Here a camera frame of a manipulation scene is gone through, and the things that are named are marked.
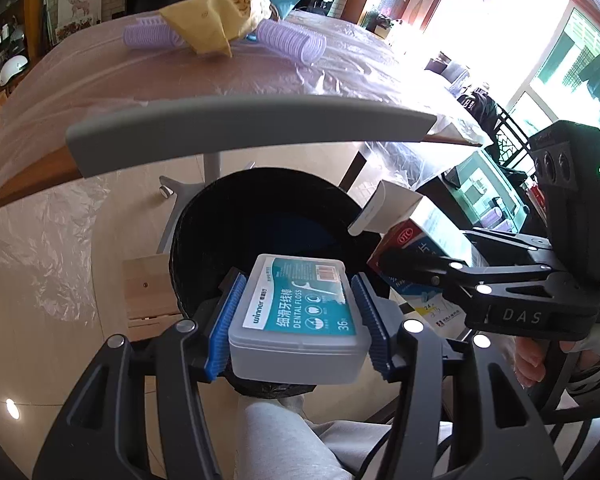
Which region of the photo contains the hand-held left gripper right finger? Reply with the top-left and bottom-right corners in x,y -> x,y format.
352,272 -> 564,480

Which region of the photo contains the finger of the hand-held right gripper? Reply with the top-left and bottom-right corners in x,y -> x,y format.
380,251 -> 557,302
464,228 -> 554,264

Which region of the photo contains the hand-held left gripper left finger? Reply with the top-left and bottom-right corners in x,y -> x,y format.
32,267 -> 249,480

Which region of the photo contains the white medicine box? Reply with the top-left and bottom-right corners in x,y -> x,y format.
347,180 -> 489,311

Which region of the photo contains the clear dental floss box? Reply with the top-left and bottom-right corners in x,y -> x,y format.
228,254 -> 372,386

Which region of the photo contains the black trash bin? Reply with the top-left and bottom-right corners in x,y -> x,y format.
169,169 -> 397,401

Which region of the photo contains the person's right hand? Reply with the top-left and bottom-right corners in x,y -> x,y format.
514,337 -> 549,389

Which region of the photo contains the glass display box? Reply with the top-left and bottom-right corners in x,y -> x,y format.
447,150 -> 526,231

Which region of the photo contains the black lattice chair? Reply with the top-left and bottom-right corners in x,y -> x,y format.
490,105 -> 536,171

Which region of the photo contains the person's leg in grey pants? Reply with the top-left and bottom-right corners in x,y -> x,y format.
235,392 -> 454,480

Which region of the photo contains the purple cushion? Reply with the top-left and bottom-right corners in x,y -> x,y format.
425,52 -> 469,84

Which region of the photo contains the grey office chair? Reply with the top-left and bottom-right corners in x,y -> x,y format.
66,99 -> 437,261

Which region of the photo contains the purple hair roller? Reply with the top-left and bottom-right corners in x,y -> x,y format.
123,14 -> 184,52
257,20 -> 326,65

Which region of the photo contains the white helmet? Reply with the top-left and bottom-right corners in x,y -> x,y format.
0,54 -> 30,86

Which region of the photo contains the red flower picture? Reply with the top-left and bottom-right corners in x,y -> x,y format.
55,16 -> 99,41

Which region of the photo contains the giraffe picture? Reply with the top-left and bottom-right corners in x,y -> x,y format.
57,0 -> 104,29

